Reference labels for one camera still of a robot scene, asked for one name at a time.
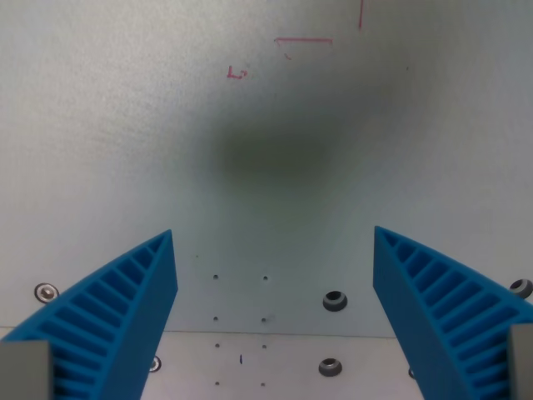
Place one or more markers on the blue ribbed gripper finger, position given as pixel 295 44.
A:
pixel 437 316
pixel 125 316

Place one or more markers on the flat silver socket screw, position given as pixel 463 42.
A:
pixel 155 364
pixel 45 292

